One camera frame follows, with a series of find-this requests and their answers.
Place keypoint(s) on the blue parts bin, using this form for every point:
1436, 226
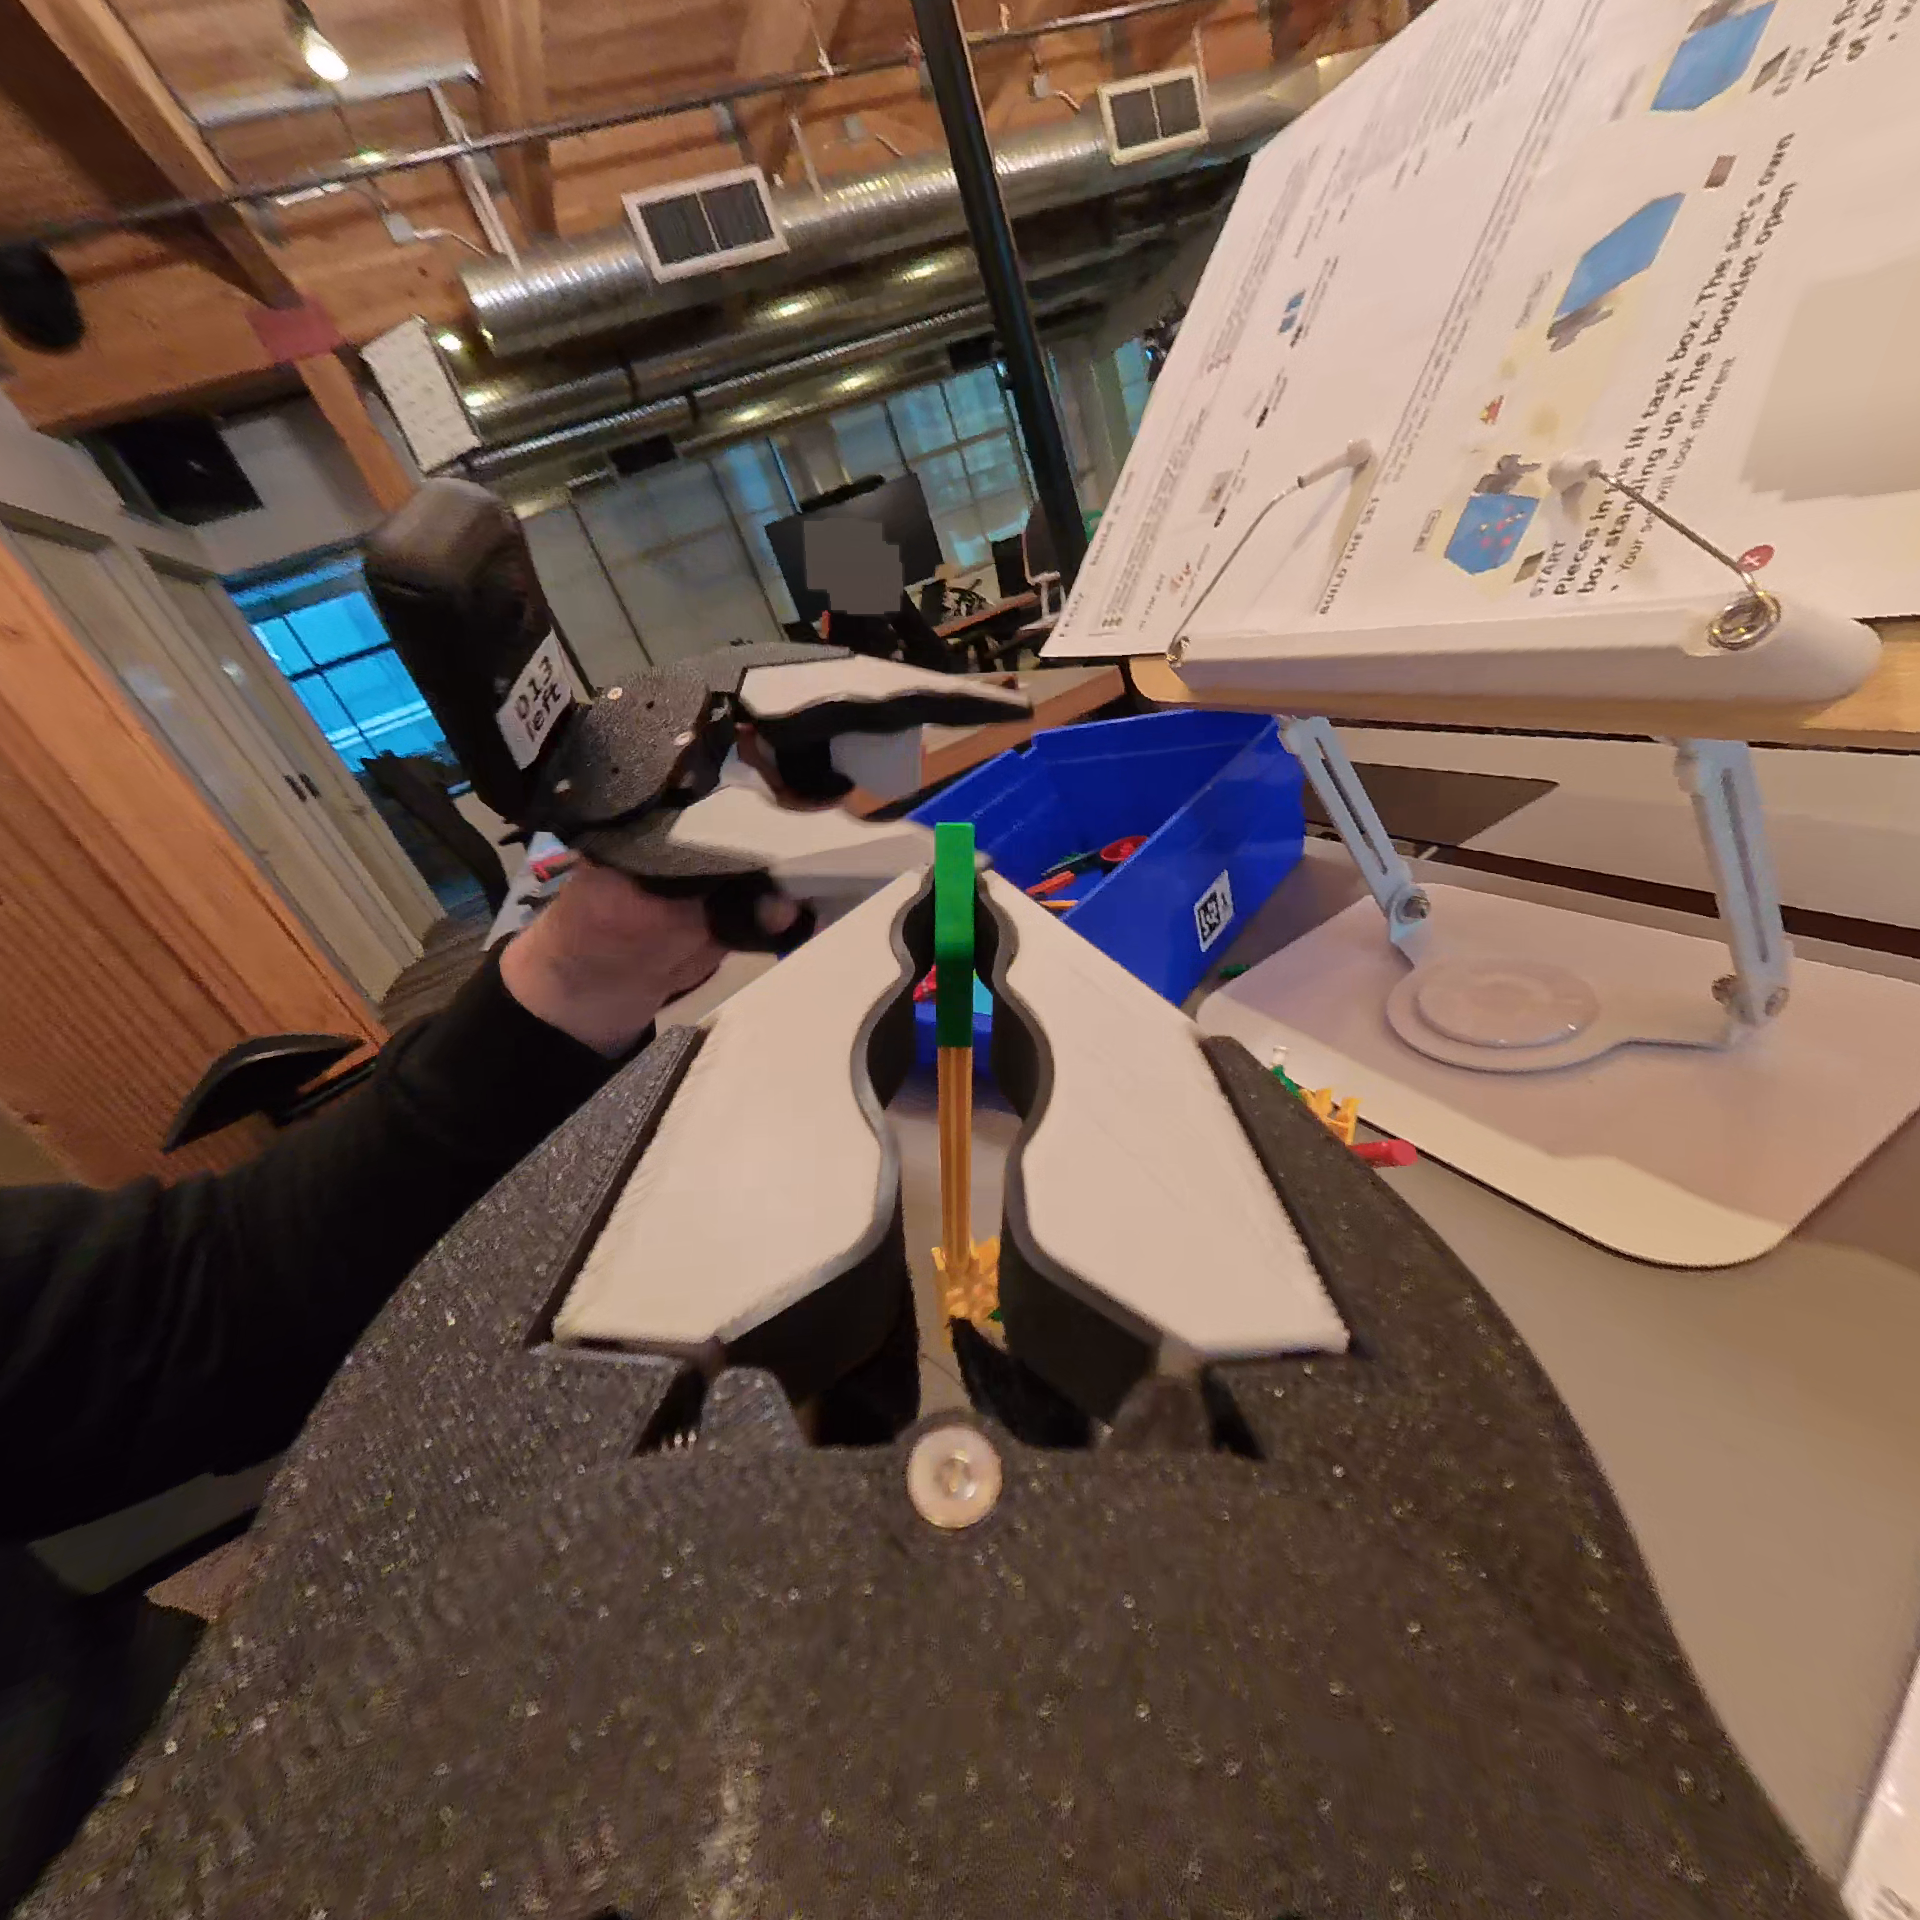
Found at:
1140, 809

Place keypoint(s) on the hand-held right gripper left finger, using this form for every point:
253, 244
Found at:
735, 1184

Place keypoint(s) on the person's left hand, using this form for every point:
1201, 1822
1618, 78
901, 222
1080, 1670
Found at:
599, 961

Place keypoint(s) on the yellow rod piece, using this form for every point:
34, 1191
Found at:
956, 1140

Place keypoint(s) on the pile of colourful construction pieces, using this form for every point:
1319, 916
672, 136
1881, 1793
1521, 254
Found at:
1095, 870

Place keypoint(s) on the green connector piece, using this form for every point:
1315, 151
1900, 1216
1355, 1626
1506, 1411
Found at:
954, 931

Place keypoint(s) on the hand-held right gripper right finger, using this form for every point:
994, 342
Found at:
1171, 1184

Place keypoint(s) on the white document stand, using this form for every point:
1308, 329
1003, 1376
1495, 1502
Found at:
1575, 1050

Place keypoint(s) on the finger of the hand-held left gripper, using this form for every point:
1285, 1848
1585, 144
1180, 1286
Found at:
885, 690
809, 848

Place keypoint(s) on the yellow connector piece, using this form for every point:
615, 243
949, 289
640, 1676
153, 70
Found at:
967, 1283

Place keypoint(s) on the metal ventilation duct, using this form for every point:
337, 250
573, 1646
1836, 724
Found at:
901, 225

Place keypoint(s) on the black pole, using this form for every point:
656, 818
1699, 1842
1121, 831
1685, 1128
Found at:
1003, 271

